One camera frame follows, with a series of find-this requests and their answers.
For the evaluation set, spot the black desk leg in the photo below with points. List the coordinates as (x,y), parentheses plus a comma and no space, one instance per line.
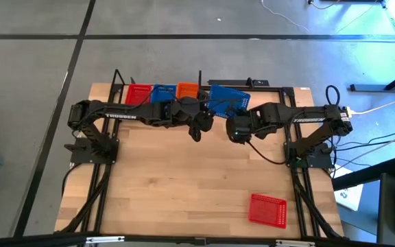
(369,88)
(362,176)

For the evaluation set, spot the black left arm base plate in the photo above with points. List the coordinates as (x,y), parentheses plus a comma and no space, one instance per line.
(81,156)

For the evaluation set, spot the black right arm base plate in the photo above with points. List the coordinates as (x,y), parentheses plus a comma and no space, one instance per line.
(321,159)

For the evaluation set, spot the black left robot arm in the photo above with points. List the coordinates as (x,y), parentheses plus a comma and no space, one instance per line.
(125,113)

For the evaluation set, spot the red plastic slotted basket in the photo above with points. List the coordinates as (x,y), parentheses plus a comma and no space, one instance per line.
(267,211)
(135,92)

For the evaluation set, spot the white paper with logo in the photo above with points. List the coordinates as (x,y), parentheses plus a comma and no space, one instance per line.
(350,199)

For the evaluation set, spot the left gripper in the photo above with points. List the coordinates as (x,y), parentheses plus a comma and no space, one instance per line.
(204,121)

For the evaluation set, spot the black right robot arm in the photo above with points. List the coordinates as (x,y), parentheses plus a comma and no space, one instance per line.
(307,116)

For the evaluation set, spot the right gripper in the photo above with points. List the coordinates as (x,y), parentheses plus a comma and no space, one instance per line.
(238,130)

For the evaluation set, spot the black flat mounting bar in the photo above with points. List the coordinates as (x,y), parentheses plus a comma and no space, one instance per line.
(231,82)

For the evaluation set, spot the silver frame bracket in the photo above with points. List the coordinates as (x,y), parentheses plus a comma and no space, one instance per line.
(295,243)
(105,239)

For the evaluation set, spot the orange plastic slotted basket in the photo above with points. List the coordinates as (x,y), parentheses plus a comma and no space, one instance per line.
(186,90)

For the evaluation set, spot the black metal shelf frame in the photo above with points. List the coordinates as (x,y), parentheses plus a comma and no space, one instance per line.
(200,80)

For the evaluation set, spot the black aluminium table frame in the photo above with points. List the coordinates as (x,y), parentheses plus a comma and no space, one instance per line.
(303,202)

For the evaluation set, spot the blue plastic slotted basket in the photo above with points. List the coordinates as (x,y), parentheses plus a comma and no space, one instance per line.
(163,97)
(228,92)

